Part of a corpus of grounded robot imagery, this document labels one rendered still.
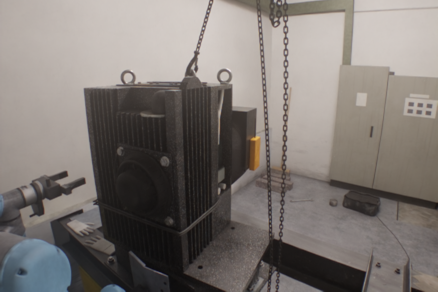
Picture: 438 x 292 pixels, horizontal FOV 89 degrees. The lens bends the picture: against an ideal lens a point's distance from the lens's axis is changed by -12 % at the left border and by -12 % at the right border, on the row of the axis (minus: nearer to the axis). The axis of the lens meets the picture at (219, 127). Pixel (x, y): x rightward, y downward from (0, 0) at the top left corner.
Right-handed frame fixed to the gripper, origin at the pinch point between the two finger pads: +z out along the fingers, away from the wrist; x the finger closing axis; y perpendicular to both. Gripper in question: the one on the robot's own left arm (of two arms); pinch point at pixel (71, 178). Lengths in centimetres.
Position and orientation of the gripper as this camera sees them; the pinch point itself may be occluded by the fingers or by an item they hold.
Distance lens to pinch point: 117.7
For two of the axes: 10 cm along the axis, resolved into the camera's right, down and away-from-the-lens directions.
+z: 4.7, -2.0, 8.6
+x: -8.8, -1.1, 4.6
